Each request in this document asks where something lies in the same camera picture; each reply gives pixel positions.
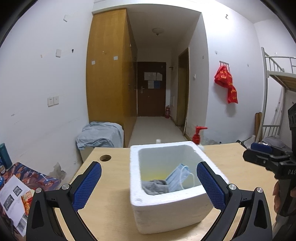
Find person's right hand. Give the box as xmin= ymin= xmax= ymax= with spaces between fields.
xmin=273 ymin=181 xmax=280 ymax=213

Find printed paper sheet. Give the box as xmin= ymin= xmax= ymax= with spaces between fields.
xmin=1 ymin=175 xmax=30 ymax=237

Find white lotion pump bottle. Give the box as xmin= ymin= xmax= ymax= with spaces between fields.
xmin=192 ymin=126 xmax=208 ymax=151

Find white foam box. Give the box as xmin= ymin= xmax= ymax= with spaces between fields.
xmin=130 ymin=141 xmax=229 ymax=234

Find wooden table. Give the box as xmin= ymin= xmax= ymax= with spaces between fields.
xmin=54 ymin=142 xmax=282 ymax=241

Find red hanging bags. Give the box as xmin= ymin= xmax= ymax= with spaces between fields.
xmin=214 ymin=63 xmax=238 ymax=104

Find metal bunk bed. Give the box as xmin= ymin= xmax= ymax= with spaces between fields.
xmin=255 ymin=47 xmax=295 ymax=147

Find blue face mask flat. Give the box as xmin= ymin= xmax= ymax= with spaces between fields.
xmin=165 ymin=164 xmax=196 ymax=192

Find red fire extinguisher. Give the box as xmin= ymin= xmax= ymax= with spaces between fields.
xmin=165 ymin=105 xmax=170 ymax=118

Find grey sock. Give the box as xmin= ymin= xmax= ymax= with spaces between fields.
xmin=142 ymin=179 xmax=169 ymax=195

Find dark brown door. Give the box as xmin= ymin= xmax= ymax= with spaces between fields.
xmin=137 ymin=62 xmax=167 ymax=117

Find ceiling lamp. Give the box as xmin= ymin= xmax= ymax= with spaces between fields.
xmin=152 ymin=27 xmax=165 ymax=36

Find wooden wardrobe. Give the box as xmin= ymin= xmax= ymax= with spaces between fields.
xmin=86 ymin=9 xmax=137 ymax=147

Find wall light switch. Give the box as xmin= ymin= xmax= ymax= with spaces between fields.
xmin=47 ymin=96 xmax=59 ymax=107

